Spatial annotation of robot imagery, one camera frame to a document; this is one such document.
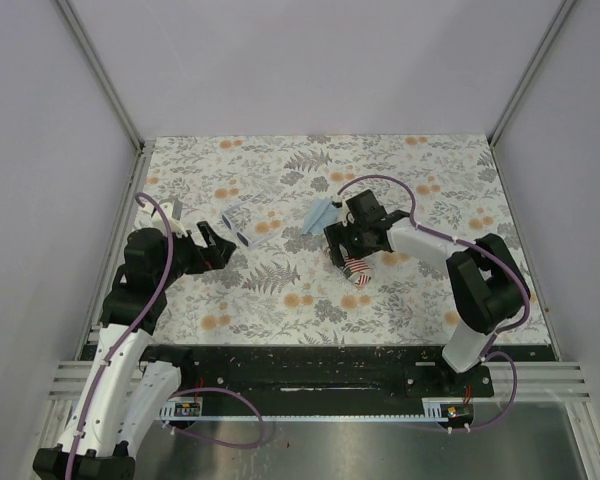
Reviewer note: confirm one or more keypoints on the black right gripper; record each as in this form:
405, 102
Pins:
337, 234

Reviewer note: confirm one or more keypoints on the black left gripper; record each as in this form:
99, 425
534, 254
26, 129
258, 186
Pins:
215, 256

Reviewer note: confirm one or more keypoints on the light blue cleaning cloth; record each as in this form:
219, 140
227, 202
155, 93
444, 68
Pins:
321, 214

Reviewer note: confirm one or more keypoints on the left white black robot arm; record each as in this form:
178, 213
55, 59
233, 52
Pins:
105, 430

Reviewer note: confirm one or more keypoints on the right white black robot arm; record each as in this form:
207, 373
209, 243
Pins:
486, 283

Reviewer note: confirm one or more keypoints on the floral pattern table mat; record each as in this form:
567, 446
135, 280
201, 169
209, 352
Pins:
286, 291

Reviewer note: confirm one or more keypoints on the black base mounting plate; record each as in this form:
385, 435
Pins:
243, 373

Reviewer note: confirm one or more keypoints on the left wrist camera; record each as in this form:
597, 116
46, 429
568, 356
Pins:
172, 209

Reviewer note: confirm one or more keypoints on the white slotted cable duct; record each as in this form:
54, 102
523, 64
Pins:
287, 405

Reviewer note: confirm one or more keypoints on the left aluminium frame post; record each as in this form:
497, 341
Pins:
79, 34

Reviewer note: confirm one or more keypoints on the aluminium frame post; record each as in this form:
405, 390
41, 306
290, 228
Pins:
540, 54
79, 34

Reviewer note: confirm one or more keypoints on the right aluminium frame post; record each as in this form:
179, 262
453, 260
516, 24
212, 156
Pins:
540, 54

